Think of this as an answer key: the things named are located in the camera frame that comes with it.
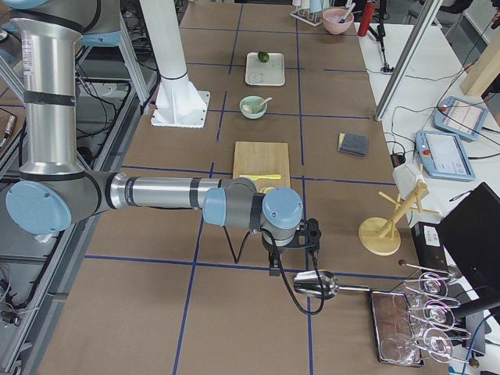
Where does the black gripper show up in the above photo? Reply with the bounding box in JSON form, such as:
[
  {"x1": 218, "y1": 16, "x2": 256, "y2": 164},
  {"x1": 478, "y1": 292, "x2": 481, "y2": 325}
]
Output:
[{"x1": 261, "y1": 230, "x2": 297, "y2": 276}]

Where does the white ceramic spoon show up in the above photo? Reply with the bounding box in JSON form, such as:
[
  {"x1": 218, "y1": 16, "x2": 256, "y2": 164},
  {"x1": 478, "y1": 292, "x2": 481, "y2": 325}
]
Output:
[{"x1": 251, "y1": 97, "x2": 273, "y2": 114}]

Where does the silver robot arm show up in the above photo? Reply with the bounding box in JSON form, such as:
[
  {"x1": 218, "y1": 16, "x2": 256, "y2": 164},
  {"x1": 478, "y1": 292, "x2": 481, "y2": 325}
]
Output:
[{"x1": 5, "y1": 1, "x2": 305, "y2": 269}]

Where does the mint green bowl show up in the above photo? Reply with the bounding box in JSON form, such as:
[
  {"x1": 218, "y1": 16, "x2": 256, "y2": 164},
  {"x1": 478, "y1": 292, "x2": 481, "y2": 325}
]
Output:
[{"x1": 239, "y1": 96, "x2": 267, "y2": 120}]

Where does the pink bowl with ice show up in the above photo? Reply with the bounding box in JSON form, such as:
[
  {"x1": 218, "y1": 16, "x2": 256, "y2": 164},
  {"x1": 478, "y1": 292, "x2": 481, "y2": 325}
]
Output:
[{"x1": 322, "y1": 8, "x2": 354, "y2": 35}]

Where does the metal scoop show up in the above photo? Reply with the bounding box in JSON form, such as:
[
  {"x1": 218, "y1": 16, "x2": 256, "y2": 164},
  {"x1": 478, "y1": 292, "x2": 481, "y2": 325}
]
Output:
[{"x1": 293, "y1": 270, "x2": 370, "y2": 300}]

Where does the lemon slice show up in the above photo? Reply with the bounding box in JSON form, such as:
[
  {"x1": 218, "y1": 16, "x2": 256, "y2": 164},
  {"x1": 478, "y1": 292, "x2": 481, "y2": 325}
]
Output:
[{"x1": 259, "y1": 187, "x2": 274, "y2": 194}]

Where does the yellow plastic knife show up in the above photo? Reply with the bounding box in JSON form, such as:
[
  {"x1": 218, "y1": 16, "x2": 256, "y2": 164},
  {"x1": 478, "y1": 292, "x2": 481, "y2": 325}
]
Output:
[{"x1": 240, "y1": 173, "x2": 282, "y2": 181}]

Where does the wooden mug tree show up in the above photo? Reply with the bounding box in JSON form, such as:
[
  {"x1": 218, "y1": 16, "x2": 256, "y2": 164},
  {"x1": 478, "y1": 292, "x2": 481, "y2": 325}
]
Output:
[{"x1": 358, "y1": 163, "x2": 440, "y2": 256}]

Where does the grey yellow sponge cloth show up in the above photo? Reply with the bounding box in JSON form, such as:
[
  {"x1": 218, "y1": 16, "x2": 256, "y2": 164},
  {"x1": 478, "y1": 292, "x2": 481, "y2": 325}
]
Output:
[{"x1": 337, "y1": 133, "x2": 368, "y2": 156}]

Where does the white bear tray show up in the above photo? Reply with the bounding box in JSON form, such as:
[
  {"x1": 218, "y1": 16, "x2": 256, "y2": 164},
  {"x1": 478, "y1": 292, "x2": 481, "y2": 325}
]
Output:
[{"x1": 245, "y1": 52, "x2": 285, "y2": 87}]

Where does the green lime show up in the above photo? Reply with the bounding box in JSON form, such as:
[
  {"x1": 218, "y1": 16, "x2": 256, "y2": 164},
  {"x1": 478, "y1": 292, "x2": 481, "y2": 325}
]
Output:
[{"x1": 257, "y1": 51, "x2": 270, "y2": 63}]

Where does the near blue teach pendant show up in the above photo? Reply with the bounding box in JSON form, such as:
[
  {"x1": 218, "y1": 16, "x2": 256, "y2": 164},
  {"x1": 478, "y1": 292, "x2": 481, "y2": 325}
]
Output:
[{"x1": 415, "y1": 130, "x2": 476, "y2": 181}]

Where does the blue teach pendant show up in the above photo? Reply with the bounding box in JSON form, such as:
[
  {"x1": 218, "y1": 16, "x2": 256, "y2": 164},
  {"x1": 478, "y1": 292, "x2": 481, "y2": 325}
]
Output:
[
  {"x1": 415, "y1": 130, "x2": 476, "y2": 181},
  {"x1": 433, "y1": 96, "x2": 489, "y2": 141}
]

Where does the black laptop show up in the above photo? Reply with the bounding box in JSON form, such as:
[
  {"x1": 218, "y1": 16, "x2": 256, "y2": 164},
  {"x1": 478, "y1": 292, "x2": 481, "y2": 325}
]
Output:
[{"x1": 437, "y1": 182, "x2": 499, "y2": 319}]

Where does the far blue teach pendant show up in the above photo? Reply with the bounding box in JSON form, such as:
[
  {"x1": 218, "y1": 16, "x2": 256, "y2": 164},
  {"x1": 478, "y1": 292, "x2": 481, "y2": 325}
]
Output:
[{"x1": 433, "y1": 96, "x2": 489, "y2": 141}]

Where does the black selfie stick tripod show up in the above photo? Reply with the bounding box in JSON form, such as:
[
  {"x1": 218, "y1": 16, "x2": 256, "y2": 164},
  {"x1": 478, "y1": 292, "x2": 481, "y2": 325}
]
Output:
[{"x1": 369, "y1": 0, "x2": 394, "y2": 73}]

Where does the red bottle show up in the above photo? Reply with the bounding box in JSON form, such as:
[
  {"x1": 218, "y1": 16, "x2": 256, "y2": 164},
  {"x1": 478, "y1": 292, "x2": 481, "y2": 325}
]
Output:
[{"x1": 358, "y1": 0, "x2": 376, "y2": 37}]

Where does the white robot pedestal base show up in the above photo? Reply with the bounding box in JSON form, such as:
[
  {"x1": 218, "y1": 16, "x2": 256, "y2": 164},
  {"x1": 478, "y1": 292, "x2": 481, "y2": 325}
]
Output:
[{"x1": 140, "y1": 0, "x2": 210, "y2": 129}]

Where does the aluminium frame post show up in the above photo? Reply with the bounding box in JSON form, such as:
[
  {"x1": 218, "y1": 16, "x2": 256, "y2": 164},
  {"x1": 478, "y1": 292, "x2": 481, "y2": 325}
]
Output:
[{"x1": 374, "y1": 0, "x2": 443, "y2": 121}]

